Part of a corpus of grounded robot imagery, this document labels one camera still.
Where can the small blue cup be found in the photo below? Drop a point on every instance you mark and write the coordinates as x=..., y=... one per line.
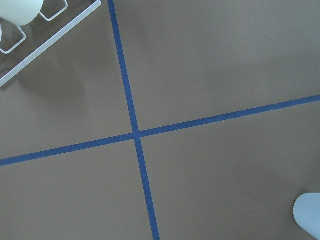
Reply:
x=306, y=212

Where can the white wire cup rack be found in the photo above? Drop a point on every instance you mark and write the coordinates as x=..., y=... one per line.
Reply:
x=20, y=45

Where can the white cup in rack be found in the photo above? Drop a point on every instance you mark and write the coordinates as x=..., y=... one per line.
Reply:
x=20, y=12

